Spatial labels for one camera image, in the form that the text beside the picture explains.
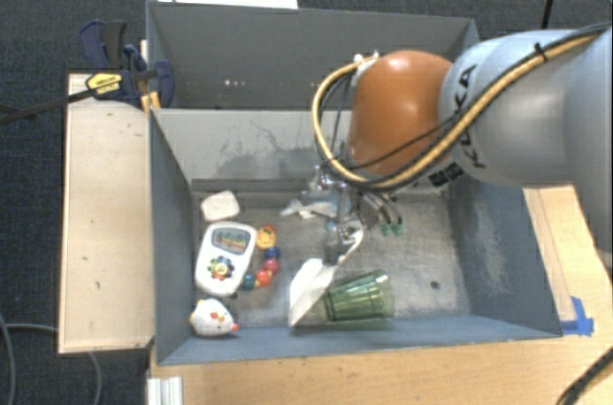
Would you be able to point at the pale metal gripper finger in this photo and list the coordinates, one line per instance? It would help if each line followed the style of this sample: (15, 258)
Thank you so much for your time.
(330, 245)
(341, 242)

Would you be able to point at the black cylinder on white bracket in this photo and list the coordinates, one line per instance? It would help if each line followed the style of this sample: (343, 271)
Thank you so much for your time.
(355, 241)

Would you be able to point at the white toy with coloured beads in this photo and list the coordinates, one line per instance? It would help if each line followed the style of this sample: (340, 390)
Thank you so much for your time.
(225, 259)

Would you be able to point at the green glass cup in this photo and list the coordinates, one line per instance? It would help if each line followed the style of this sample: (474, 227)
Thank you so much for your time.
(361, 298)

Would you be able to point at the crumpled white wrapper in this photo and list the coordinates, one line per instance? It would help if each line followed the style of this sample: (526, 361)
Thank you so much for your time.
(306, 208)

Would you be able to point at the white cloth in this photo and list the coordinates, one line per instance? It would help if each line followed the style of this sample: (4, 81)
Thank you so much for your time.
(309, 288)

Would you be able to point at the grey metal bin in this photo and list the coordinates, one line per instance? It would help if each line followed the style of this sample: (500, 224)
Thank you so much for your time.
(421, 259)

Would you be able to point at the white rounded block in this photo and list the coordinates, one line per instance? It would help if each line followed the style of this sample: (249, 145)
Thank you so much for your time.
(219, 206)

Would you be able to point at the white toy chicken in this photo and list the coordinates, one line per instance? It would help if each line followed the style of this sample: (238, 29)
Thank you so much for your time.
(211, 318)

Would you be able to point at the pale wood board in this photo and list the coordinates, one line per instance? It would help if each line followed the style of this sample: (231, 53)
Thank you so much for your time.
(105, 226)

